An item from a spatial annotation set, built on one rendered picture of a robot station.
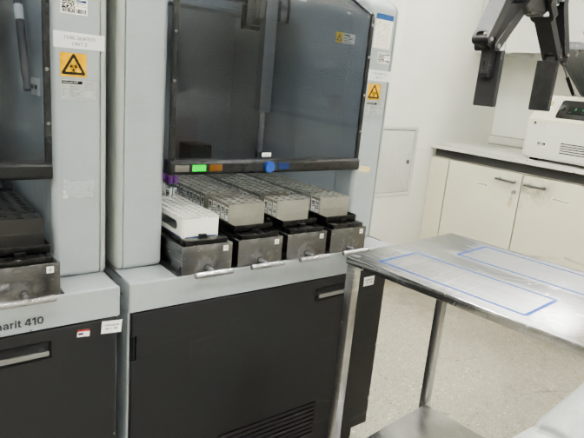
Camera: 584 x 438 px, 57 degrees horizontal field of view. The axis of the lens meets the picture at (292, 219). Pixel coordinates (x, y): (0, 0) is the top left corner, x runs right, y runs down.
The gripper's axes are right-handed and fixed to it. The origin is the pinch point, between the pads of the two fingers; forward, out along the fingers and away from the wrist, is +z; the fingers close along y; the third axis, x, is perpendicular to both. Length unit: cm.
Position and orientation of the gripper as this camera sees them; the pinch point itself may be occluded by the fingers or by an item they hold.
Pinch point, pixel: (514, 100)
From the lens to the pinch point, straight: 82.3
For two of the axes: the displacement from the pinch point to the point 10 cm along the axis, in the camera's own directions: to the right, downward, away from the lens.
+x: -5.9, -2.5, 7.7
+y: 8.0, -0.8, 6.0
